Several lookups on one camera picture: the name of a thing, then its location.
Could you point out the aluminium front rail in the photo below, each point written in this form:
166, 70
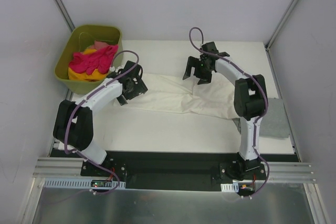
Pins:
280, 172

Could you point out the white left cable duct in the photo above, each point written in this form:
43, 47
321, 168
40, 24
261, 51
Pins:
82, 183

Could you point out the pink t shirt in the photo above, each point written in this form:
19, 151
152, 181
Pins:
100, 60

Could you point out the grey folded t shirt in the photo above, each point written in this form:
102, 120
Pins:
275, 123

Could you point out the olive green plastic bin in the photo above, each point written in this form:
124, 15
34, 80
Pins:
81, 39

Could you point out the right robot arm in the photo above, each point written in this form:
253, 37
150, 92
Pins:
250, 95

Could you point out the white right cable duct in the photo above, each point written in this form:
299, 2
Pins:
230, 188

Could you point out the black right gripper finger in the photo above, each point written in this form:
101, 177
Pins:
191, 63
205, 78

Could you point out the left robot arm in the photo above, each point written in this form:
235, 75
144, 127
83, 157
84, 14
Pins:
74, 120

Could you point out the yellow t shirt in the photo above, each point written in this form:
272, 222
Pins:
95, 76

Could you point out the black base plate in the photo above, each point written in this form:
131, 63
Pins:
175, 171

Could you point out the white cable duct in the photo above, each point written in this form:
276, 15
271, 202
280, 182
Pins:
82, 183
230, 188

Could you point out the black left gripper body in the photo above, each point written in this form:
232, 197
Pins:
137, 87

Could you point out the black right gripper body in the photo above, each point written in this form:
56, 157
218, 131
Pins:
199, 69

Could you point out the salmon t shirt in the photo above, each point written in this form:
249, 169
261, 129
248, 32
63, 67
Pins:
98, 45

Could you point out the white t shirt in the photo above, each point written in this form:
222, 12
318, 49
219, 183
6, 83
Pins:
174, 95

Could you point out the left aluminium corner post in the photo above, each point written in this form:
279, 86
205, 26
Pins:
59, 1

